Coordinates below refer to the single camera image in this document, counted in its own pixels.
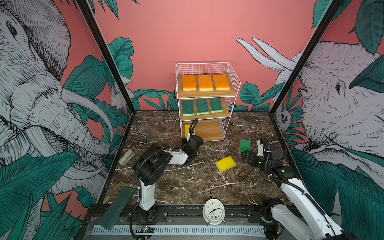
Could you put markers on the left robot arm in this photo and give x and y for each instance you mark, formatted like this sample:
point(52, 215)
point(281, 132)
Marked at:
point(150, 166)

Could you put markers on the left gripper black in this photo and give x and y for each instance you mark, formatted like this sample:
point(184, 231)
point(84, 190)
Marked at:
point(183, 146)

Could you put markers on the white slotted cable duct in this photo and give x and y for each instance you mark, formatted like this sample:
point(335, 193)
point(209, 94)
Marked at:
point(173, 230)

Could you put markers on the orange sponge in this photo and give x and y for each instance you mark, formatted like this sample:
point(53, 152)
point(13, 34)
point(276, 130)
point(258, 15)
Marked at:
point(189, 83)
point(221, 82)
point(205, 83)

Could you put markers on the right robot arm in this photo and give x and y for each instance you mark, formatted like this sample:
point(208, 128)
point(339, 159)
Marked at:
point(314, 223)

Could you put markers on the grey block by wall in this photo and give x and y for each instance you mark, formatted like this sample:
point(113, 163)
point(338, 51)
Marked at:
point(126, 157)

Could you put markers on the yellow sponge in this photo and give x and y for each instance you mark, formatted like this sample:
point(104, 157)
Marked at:
point(186, 128)
point(225, 164)

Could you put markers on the white wire three-tier shelf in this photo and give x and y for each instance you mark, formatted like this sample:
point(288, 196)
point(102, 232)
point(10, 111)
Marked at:
point(213, 126)

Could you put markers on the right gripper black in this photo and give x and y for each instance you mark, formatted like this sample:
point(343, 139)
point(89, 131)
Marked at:
point(248, 154)

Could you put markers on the white alarm clock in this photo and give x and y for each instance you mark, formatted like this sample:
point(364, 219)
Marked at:
point(214, 212)

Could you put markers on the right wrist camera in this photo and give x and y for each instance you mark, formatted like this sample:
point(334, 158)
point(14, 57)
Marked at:
point(263, 147)

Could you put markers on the green sponge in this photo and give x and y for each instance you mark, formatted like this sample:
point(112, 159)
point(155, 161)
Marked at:
point(188, 108)
point(202, 107)
point(216, 105)
point(245, 145)

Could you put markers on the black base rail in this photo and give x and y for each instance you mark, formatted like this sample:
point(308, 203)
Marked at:
point(164, 213)

